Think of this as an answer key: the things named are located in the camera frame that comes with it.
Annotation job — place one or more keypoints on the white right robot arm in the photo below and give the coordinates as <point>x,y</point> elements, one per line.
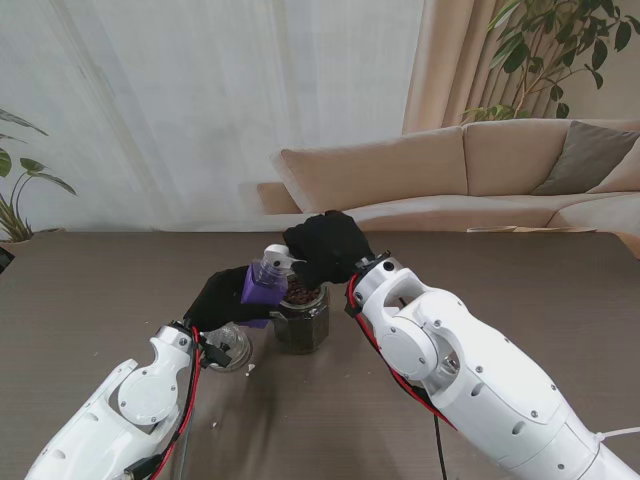
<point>475,360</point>

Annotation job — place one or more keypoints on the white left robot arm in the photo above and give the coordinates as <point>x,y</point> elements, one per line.
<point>125,410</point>

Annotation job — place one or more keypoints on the grey sofa cushion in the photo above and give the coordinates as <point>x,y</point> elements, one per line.
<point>585,155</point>

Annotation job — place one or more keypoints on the beige sofa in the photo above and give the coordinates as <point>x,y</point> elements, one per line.
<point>400,165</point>

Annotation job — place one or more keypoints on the broad leaf green plant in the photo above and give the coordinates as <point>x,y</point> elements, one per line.
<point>34,165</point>

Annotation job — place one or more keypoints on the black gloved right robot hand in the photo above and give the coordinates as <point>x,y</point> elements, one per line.
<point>330,247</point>

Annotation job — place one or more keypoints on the tan plant pot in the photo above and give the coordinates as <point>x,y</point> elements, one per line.
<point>15,246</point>

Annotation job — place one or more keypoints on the dark flat screen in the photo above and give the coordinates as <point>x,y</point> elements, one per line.
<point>5,257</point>

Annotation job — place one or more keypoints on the white paper scrap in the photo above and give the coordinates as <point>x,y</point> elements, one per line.
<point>250,369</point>

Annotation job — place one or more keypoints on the purple square coffee jar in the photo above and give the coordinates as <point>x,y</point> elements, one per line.
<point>262,292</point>

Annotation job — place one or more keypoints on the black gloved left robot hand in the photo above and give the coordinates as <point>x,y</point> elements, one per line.
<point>220,300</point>

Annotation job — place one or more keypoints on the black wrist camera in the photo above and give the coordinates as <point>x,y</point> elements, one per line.
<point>351,309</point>
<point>217,355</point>

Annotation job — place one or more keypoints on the tall leafy green plant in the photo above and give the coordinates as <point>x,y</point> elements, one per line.
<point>517,55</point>

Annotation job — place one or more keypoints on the clear glass jar lid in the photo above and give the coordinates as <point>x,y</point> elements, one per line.
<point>237,345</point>

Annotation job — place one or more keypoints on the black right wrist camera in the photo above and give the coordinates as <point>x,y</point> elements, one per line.
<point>351,309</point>

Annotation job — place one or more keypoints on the white sheer curtain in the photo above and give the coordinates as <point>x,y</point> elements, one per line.
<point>200,100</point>

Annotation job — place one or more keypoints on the beige sofa cushion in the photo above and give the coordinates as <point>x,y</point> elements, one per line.
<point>625,175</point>

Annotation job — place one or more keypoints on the glass jar of coffee beans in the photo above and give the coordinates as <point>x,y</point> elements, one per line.
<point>302,335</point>

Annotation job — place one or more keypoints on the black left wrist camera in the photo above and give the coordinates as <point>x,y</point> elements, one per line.
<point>217,355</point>

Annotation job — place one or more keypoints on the beige curtain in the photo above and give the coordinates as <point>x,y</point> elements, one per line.
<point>450,60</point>

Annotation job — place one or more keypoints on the white plastic spoon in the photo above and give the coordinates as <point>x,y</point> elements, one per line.
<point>275,252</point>

